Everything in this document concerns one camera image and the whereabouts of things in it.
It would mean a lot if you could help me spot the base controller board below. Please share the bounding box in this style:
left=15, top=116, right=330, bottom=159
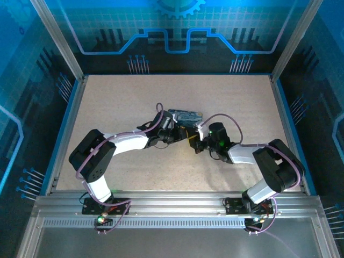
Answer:
left=94, top=211, right=114, bottom=228
left=243, top=214, right=267, bottom=228

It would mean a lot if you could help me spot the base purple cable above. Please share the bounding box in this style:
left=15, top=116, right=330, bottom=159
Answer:
left=246, top=197, right=278, bottom=235
left=94, top=198, right=132, bottom=235

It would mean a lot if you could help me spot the grey metal sheet panel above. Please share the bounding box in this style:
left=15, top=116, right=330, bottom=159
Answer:
left=16, top=218, right=339, bottom=258

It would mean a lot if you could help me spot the aluminium side rail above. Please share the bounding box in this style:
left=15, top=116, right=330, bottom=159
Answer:
left=268, top=75, right=310, bottom=195
left=45, top=75, right=90, bottom=195

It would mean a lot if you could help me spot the starry night tin box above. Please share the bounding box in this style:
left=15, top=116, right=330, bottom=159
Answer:
left=167, top=107, right=204, bottom=130

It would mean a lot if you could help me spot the aluminium frame post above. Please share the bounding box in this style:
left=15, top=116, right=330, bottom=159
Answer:
left=269, top=0, right=325, bottom=82
left=29, top=0, right=86, bottom=82

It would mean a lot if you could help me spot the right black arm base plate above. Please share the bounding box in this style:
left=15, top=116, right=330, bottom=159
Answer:
left=222, top=197, right=275, bottom=216

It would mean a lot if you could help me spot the right aluminium side rail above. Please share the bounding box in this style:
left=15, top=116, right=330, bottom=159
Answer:
left=268, top=75, right=310, bottom=195

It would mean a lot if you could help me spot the left base controller board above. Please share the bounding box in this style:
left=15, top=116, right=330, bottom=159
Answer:
left=94, top=211, right=114, bottom=228

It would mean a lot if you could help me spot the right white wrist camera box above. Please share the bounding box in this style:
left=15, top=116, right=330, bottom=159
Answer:
left=195, top=121, right=210, bottom=141

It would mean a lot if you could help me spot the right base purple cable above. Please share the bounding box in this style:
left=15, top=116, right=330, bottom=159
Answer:
left=246, top=197, right=278, bottom=235

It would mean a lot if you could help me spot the left aluminium frame post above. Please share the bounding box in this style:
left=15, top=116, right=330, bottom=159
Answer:
left=29, top=0, right=86, bottom=82

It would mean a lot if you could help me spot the slotted grey cable duct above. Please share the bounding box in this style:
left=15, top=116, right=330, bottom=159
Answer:
left=42, top=218, right=316, bottom=227

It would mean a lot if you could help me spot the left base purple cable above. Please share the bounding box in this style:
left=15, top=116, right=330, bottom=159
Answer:
left=94, top=198, right=132, bottom=235

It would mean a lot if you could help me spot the aluminium front frame rail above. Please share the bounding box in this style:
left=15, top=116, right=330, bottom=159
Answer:
left=30, top=189, right=328, bottom=219

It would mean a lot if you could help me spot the right aluminium frame post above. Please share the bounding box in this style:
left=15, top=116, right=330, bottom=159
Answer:
left=269, top=0, right=325, bottom=82

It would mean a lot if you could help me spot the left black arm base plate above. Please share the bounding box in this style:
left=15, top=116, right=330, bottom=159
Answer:
left=81, top=197, right=132, bottom=216

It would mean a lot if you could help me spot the left aluminium side rail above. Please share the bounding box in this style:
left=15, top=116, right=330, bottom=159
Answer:
left=45, top=75, right=90, bottom=195

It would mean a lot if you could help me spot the right base controller board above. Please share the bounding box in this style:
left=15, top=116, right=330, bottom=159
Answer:
left=243, top=214, right=267, bottom=228

